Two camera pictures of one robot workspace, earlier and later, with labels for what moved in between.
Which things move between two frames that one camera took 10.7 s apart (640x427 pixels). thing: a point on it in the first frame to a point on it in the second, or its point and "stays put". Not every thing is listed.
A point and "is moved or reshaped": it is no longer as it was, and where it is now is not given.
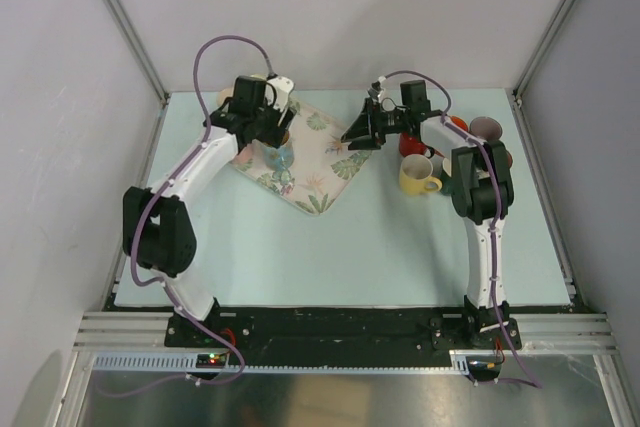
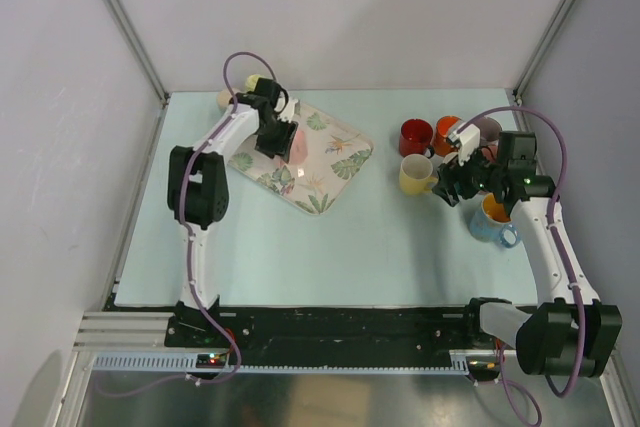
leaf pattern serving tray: x=323 y=164 stays put
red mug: x=409 y=145 stays put
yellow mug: x=414 y=179 stays put
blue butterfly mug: x=281 y=158 is moved or reshaped
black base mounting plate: x=342 y=331 stays put
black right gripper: x=362 y=127 to x=447 y=177
